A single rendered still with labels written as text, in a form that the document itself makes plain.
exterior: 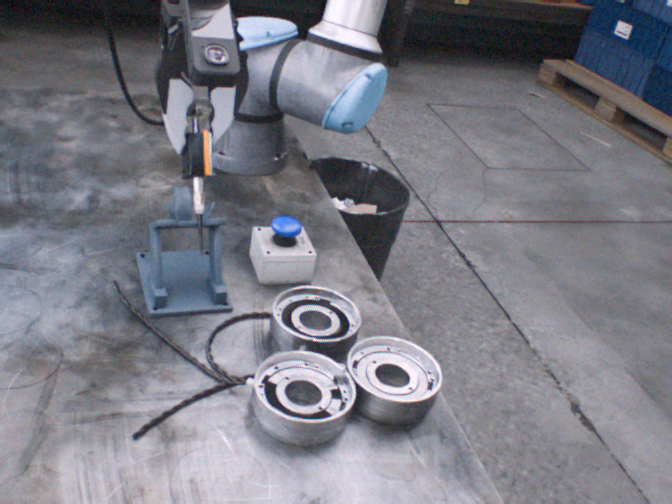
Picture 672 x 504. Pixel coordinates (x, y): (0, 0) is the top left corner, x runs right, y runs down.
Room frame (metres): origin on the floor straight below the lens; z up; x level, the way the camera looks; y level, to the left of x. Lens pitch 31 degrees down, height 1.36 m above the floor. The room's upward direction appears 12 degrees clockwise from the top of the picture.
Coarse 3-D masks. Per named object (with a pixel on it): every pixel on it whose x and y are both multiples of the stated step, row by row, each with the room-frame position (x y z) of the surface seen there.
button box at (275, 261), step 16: (256, 240) 0.84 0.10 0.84; (272, 240) 0.84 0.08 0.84; (304, 240) 0.85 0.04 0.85; (256, 256) 0.83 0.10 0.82; (272, 256) 0.80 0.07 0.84; (288, 256) 0.81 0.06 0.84; (304, 256) 0.82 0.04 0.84; (256, 272) 0.82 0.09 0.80; (272, 272) 0.80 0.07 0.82; (288, 272) 0.81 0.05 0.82; (304, 272) 0.82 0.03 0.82
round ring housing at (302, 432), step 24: (288, 360) 0.63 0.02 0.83; (312, 360) 0.63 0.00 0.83; (288, 384) 0.59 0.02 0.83; (312, 384) 0.60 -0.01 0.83; (336, 384) 0.61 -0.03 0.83; (264, 408) 0.54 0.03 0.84; (312, 408) 0.56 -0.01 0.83; (288, 432) 0.53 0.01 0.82; (312, 432) 0.53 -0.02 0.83; (336, 432) 0.55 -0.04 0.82
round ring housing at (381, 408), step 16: (352, 352) 0.65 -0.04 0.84; (368, 352) 0.67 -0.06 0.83; (400, 352) 0.68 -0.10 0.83; (416, 352) 0.68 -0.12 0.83; (352, 368) 0.63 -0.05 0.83; (368, 368) 0.64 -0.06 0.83; (384, 368) 0.66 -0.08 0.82; (400, 368) 0.66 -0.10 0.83; (432, 368) 0.66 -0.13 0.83; (400, 384) 0.65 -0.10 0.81; (416, 384) 0.63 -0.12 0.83; (432, 384) 0.64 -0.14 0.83; (368, 400) 0.59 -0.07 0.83; (384, 400) 0.59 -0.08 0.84; (400, 400) 0.59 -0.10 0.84; (416, 400) 0.59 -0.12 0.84; (432, 400) 0.61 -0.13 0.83; (368, 416) 0.60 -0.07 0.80; (384, 416) 0.59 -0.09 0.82; (400, 416) 0.59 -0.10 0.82; (416, 416) 0.60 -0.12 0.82
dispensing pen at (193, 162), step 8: (192, 104) 0.77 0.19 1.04; (192, 112) 0.77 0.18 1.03; (200, 112) 0.77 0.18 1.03; (192, 120) 0.77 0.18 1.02; (192, 128) 0.76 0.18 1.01; (192, 136) 0.74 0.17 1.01; (200, 136) 0.74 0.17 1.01; (192, 144) 0.73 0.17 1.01; (200, 144) 0.74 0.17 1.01; (184, 152) 0.75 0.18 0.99; (192, 152) 0.73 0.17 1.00; (200, 152) 0.73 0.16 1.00; (184, 160) 0.75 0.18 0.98; (192, 160) 0.73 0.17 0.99; (200, 160) 0.73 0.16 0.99; (184, 168) 0.75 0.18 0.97; (192, 168) 0.72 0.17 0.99; (200, 168) 0.72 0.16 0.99; (184, 176) 0.73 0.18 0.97; (192, 176) 0.72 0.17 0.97; (200, 176) 0.73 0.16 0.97; (200, 184) 0.73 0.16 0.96; (200, 192) 0.72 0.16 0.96; (200, 200) 0.72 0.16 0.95; (200, 208) 0.72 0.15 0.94; (200, 216) 0.71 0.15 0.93; (200, 224) 0.71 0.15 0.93; (200, 232) 0.70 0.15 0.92; (200, 240) 0.70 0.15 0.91; (200, 248) 0.70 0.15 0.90
